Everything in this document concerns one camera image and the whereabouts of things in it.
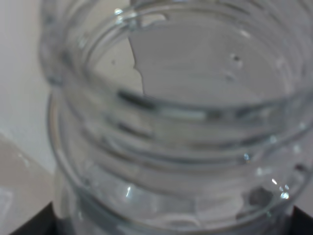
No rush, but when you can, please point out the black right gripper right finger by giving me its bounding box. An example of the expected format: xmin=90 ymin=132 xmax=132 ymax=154
xmin=292 ymin=207 xmax=313 ymax=235

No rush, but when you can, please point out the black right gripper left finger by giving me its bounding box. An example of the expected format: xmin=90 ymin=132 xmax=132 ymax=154
xmin=10 ymin=203 xmax=59 ymax=235

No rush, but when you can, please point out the clear plastic water bottle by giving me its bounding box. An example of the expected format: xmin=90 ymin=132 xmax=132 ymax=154
xmin=40 ymin=0 xmax=313 ymax=235

